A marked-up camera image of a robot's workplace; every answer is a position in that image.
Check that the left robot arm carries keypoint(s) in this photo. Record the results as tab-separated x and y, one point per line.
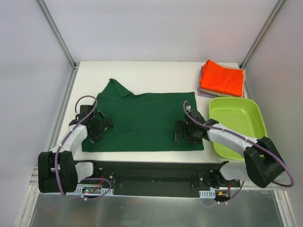
57	169

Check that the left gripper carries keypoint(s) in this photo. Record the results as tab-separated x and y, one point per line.
102	125

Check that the left white cable duct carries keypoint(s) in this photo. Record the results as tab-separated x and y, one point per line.
93	191

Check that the purple folded t-shirt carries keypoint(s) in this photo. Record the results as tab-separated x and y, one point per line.
200	92

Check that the right white cable duct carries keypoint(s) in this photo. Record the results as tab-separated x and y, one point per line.
210	194

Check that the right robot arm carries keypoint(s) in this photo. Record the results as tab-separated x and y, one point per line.
262	162

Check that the orange folded t-shirt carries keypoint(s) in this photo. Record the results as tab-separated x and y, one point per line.
221	76

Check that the white cable duct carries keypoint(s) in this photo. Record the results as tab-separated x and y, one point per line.
93	191
210	194

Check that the lime green plastic tray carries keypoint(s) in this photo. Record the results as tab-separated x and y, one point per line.
241	115

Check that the dark green t-shirt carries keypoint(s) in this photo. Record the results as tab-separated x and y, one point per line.
144	122

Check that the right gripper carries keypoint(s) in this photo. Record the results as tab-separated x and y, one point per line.
182	132

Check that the aluminium frame post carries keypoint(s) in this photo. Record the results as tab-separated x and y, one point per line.
57	34
263	31

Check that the right aluminium frame post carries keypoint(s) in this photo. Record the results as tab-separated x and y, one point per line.
263	31

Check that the left aluminium frame post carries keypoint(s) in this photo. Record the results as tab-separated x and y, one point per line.
57	34

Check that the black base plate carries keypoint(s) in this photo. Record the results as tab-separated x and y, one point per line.
183	180

